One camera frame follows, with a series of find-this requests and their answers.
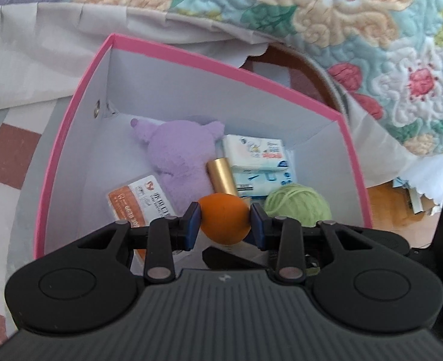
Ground green yarn ball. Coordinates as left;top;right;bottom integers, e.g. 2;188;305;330
263;183;333;271

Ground papers under bed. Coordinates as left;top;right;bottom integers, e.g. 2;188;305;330
392;178;443;216

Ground clear plastic box orange label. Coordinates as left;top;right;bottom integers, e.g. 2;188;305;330
106;174;187;269

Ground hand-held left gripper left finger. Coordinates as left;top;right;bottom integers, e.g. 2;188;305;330
43;201;202;284

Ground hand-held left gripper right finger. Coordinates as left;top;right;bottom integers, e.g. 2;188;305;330
249;202;408;284

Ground pink cardboard box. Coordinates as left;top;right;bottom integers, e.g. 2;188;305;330
33;33;372;267

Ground checkered rug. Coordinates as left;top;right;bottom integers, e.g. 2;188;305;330
0;43;344;347

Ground blue wet wipes pack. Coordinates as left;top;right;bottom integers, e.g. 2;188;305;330
232;165;298;199

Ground small white tissue pack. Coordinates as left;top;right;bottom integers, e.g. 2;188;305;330
221;134;289;172

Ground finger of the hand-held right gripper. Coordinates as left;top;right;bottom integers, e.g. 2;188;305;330
202;245;272;271

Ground floral quilt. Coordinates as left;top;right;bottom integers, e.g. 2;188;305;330
0;0;443;156

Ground purple plush toy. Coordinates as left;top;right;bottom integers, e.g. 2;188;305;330
130;118;226;211

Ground beige bottle orange cap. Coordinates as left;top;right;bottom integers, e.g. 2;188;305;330
205;158;241;199

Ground orange makeup sponge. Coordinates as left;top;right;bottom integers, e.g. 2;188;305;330
199;193;252;244

